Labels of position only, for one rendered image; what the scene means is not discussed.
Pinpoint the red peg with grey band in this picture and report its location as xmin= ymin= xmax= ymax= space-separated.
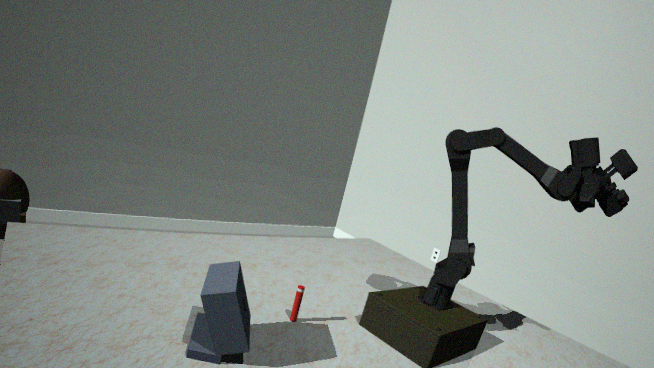
xmin=290 ymin=285 xmax=305 ymax=322

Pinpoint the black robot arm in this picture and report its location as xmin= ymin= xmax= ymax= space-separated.
xmin=418 ymin=127 xmax=629 ymax=311

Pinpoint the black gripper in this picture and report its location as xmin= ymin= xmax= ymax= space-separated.
xmin=570 ymin=149 xmax=638 ymax=212

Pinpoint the dark navy sloped panel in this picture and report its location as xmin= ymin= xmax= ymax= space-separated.
xmin=186 ymin=261 xmax=251 ymax=365

